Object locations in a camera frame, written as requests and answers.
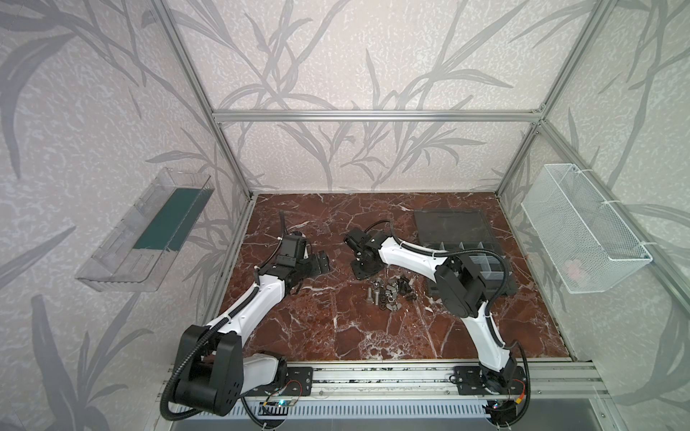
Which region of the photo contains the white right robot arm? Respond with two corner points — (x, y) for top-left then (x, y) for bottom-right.
(344, 228), (518, 394)

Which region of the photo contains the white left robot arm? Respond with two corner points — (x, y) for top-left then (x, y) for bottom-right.
(159, 232), (330, 421)

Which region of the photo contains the pile of screws and nuts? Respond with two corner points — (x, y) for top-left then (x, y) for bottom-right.
(366, 276), (418, 312)

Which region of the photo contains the clear plastic organizer box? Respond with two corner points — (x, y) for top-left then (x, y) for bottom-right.
(414, 209), (519, 299)

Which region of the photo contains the pink object in basket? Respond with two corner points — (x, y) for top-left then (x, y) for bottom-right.
(563, 259), (589, 283)

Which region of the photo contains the aluminium rear crossbar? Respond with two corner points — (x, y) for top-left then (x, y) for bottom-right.
(212, 110), (542, 123)

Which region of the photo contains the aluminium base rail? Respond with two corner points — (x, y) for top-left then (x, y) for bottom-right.
(289, 358), (610, 400)

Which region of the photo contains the clear wall shelf green bottom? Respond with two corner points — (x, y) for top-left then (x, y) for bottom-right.
(75, 168), (215, 293)

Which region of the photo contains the white wire mesh basket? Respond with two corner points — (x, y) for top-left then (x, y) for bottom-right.
(522, 163), (653, 295)

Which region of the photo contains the aluminium frame post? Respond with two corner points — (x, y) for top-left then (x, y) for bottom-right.
(496, 0), (616, 196)

